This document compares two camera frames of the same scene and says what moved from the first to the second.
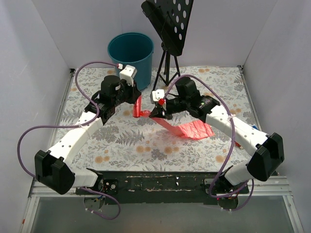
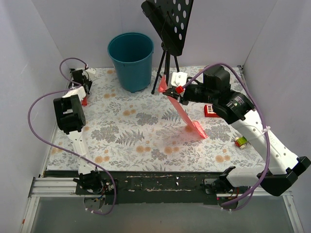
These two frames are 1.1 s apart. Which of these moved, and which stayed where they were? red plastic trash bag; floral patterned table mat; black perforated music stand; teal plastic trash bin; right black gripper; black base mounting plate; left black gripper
Moved: right black gripper; left black gripper; red plastic trash bag
Stayed: floral patterned table mat; black perforated music stand; teal plastic trash bin; black base mounting plate
